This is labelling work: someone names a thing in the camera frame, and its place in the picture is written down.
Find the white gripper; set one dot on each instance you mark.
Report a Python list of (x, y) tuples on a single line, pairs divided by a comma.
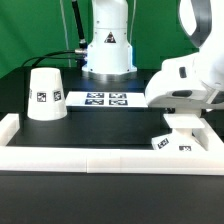
[(190, 82)]

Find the white lamp base with tags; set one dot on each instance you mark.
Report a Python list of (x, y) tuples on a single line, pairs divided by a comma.
[(181, 137)]

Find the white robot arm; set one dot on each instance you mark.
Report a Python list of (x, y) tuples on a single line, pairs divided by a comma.
[(110, 54)]

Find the white lamp shade with tags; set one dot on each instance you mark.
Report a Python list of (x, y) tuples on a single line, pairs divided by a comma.
[(46, 100)]

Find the white sheet with tags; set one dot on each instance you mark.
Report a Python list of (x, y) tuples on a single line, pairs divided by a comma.
[(106, 99)]

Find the white U-shaped frame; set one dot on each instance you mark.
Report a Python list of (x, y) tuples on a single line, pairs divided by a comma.
[(102, 161)]

